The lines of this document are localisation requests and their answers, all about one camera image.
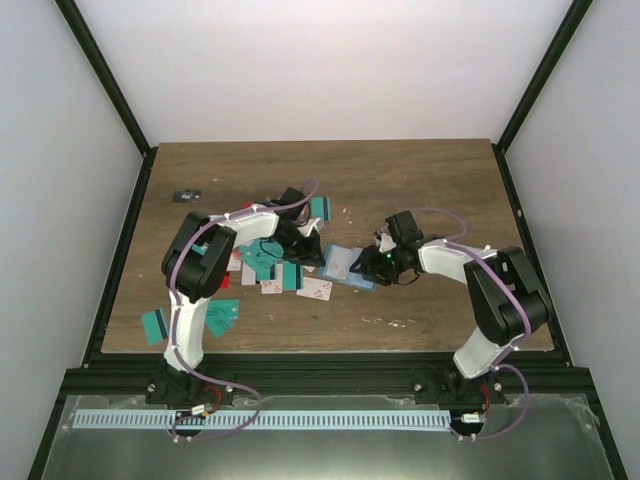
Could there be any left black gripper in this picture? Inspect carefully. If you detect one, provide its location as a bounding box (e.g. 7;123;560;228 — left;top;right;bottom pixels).
273;226;325;268

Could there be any blue leather card holder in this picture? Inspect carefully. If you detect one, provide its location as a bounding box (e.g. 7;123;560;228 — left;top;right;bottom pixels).
318;244;377;292

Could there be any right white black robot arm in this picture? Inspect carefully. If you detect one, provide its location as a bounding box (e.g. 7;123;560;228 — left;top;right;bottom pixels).
350;211;554;403

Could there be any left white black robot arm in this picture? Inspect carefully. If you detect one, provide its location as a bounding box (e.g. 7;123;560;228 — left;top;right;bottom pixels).
160;187;325;404

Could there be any teal striped card upright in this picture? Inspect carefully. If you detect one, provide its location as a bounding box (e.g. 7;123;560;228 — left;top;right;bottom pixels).
282;261;304;291

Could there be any white card red pattern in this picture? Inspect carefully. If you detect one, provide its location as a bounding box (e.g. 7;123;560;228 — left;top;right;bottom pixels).
296;277;333;301

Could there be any teal card with stripe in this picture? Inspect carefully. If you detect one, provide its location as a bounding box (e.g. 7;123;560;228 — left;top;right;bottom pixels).
311;197;331;221

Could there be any teal VIP card centre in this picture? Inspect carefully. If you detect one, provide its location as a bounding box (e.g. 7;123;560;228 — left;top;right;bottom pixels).
239;239;283;272

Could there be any teal vip card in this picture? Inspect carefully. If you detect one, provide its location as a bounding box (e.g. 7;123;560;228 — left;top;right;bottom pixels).
205;299;239;338
239;239;283;272

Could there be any teal VIP card front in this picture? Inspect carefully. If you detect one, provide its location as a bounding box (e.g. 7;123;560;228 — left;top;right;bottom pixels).
205;299;239;338

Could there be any small black card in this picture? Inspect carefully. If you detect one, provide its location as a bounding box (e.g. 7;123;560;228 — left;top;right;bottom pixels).
172;189;202;204

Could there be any teal striped card left edge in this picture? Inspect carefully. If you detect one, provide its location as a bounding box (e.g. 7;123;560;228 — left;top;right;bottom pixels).
141;308;169;346

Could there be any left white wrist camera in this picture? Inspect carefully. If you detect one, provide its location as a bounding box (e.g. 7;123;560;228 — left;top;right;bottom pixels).
298;217;325;238

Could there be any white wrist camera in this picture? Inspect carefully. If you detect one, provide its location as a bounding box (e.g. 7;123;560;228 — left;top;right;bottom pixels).
374;228;396;254
298;217;325;238

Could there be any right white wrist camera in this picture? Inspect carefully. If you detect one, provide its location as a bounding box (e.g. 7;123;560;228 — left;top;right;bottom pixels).
374;228;396;254

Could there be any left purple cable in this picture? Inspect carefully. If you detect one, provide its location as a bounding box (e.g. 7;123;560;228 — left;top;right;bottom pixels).
167;176;321;444

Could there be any purple cable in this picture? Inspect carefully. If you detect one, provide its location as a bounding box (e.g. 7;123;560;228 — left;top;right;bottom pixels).
379;207;532;442
167;176;321;444

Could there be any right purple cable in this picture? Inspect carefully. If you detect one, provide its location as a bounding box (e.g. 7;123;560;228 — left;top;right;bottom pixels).
379;207;532;442

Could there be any black aluminium frame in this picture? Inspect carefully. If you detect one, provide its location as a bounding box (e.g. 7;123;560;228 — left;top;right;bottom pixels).
29;1;627;479

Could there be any light blue slotted rail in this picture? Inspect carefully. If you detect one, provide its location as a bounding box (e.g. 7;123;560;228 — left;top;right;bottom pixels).
72;409;451;432

